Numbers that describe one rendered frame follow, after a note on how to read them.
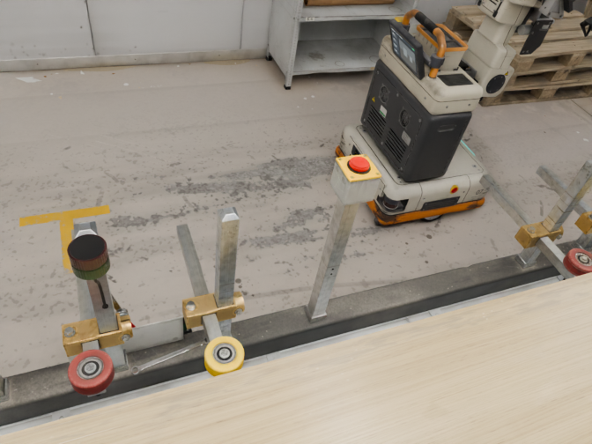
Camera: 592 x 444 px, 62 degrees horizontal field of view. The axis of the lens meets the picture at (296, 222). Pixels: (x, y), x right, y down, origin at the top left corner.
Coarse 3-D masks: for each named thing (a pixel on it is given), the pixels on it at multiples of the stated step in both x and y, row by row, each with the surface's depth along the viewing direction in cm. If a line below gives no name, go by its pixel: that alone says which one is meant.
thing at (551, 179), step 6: (540, 168) 170; (546, 168) 170; (540, 174) 171; (546, 174) 168; (552, 174) 168; (546, 180) 169; (552, 180) 166; (558, 180) 166; (552, 186) 167; (558, 186) 165; (564, 186) 164; (558, 192) 165; (582, 204) 158; (576, 210) 160; (582, 210) 158; (588, 210) 157
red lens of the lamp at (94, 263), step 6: (84, 234) 81; (90, 234) 82; (72, 240) 80; (102, 252) 79; (72, 258) 78; (96, 258) 78; (102, 258) 80; (72, 264) 79; (78, 264) 78; (84, 264) 78; (90, 264) 78; (96, 264) 79; (102, 264) 80
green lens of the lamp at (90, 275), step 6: (108, 258) 82; (108, 264) 82; (78, 270) 79; (84, 270) 79; (90, 270) 80; (96, 270) 80; (102, 270) 81; (78, 276) 81; (84, 276) 80; (90, 276) 80; (96, 276) 81
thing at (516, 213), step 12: (480, 180) 163; (492, 180) 161; (492, 192) 159; (504, 192) 157; (504, 204) 155; (516, 204) 153; (516, 216) 151; (528, 216) 150; (540, 240) 144; (552, 252) 141; (564, 276) 138
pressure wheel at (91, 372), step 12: (72, 360) 94; (84, 360) 94; (96, 360) 94; (108, 360) 95; (72, 372) 92; (84, 372) 93; (96, 372) 93; (108, 372) 93; (72, 384) 91; (84, 384) 91; (96, 384) 91; (108, 384) 94
